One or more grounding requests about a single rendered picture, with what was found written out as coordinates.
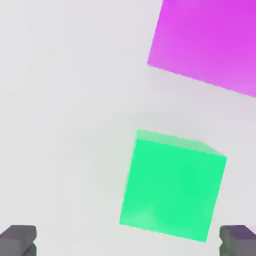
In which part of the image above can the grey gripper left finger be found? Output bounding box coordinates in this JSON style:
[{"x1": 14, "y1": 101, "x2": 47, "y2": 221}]
[{"x1": 0, "y1": 225, "x2": 38, "y2": 256}]

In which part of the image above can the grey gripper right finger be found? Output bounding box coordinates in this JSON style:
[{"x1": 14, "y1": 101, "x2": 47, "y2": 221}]
[{"x1": 219, "y1": 224, "x2": 256, "y2": 256}]

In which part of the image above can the small green cube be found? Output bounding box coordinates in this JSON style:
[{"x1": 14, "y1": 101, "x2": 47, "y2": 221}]
[{"x1": 119, "y1": 129, "x2": 228, "y2": 243}]

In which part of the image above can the large magenta box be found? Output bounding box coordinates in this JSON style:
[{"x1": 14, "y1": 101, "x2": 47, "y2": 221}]
[{"x1": 147, "y1": 0, "x2": 256, "y2": 98}]

